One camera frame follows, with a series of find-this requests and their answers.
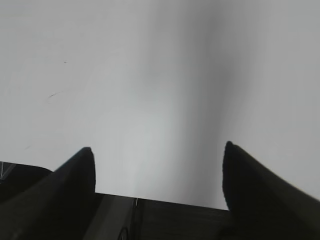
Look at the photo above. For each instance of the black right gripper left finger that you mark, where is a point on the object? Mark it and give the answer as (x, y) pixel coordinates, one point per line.
(38, 204)

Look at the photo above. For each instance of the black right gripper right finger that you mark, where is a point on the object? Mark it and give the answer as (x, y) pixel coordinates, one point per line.
(263, 205)

